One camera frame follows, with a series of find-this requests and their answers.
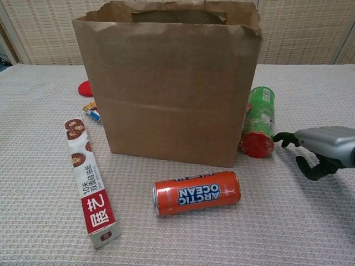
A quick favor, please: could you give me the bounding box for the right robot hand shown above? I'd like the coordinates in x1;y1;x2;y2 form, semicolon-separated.
273;126;355;182

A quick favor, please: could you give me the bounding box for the green chips can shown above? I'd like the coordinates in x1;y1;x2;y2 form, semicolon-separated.
239;86;276;159

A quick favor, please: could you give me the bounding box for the orange soda can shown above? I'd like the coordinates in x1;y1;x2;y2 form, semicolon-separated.
152;171;241;217

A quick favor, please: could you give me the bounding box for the brown paper bag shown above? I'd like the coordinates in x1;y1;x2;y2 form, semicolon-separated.
71;0;263;169

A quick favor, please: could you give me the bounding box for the yellow snack packet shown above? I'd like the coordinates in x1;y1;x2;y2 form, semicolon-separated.
83;101;103;125

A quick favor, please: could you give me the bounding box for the long baking paper box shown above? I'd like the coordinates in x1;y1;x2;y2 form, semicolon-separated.
64;116;122;249

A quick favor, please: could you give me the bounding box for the beige folding screen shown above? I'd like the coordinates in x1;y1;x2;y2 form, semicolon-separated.
0;0;355;67

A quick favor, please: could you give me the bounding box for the red plastic disc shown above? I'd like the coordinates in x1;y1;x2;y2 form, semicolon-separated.
77;79;93;98

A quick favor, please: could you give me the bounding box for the white woven tablecloth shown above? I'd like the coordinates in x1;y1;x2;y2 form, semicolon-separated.
0;64;355;266

